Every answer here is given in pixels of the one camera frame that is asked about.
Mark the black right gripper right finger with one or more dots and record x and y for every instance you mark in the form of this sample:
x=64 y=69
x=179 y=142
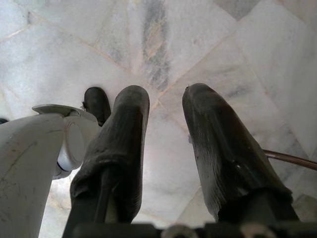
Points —
x=218 y=138

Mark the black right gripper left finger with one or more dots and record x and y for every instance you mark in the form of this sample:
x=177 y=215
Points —
x=116 y=148

